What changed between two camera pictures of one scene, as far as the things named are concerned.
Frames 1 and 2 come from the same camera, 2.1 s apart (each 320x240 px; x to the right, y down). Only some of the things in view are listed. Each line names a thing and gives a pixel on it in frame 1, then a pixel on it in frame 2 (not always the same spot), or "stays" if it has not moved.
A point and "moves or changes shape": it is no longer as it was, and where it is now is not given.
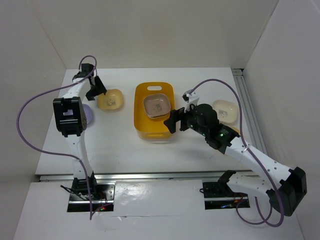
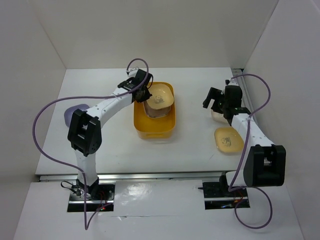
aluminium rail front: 142,176 stays
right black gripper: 176,115 -> 216,94
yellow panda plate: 112,101 moves or changes shape
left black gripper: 100,89 -> 146,96
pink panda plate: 156,105 stays
